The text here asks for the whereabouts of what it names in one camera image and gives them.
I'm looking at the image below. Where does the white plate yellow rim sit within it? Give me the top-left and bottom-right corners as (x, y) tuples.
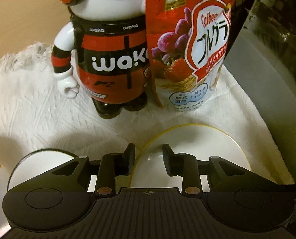
(130, 123), (252, 193)

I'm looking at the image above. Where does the blue bowl white inside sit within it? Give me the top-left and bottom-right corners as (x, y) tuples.
(7, 148), (86, 191)

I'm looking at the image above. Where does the white textured tablecloth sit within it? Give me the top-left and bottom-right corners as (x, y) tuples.
(0, 42), (295, 239)

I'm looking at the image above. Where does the red white robot figurine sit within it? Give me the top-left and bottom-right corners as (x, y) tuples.
(52, 0), (150, 119)

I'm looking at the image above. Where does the grey appliance on right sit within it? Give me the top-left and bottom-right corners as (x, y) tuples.
(225, 0), (296, 181)

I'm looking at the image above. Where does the red Calbee granola bag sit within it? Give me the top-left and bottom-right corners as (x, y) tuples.
(145, 0), (235, 111)

